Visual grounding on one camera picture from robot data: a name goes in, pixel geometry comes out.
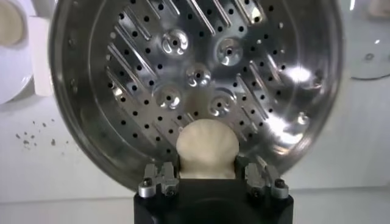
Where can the stainless steel steamer basket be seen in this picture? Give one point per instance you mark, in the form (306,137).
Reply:
(137,76)

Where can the large white plate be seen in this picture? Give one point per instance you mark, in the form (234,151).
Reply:
(12,70)

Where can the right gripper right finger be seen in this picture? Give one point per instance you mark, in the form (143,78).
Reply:
(262,181)

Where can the scattered dark crumbs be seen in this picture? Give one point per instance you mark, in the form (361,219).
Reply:
(53,142)

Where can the glass pot lid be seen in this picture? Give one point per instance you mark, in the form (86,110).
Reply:
(371,45)

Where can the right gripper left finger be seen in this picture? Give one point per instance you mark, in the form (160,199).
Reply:
(158,182)

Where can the white steamed baozi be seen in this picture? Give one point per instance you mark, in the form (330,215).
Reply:
(207,146)
(10,24)

